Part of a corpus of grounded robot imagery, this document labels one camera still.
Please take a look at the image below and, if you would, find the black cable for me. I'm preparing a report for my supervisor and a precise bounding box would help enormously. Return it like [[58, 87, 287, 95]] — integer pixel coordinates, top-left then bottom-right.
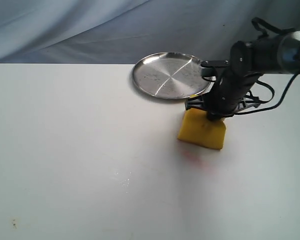
[[233, 17, 300, 116]]

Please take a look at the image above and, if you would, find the white backdrop cloth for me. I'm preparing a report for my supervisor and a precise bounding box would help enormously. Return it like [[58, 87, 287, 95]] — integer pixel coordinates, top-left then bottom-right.
[[0, 0, 300, 64]]

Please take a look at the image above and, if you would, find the round steel plate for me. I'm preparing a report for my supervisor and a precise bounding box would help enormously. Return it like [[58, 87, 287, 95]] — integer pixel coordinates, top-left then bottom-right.
[[131, 52, 214, 100]]

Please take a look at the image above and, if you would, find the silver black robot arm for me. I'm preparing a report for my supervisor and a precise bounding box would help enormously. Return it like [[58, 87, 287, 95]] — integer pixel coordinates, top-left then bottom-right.
[[185, 31, 300, 121]]

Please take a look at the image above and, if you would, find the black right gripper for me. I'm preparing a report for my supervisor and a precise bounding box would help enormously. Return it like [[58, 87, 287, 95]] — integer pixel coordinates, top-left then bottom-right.
[[184, 41, 262, 120]]

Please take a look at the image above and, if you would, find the yellow sponge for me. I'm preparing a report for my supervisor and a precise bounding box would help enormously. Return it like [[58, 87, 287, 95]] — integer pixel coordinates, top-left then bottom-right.
[[177, 108, 226, 150]]

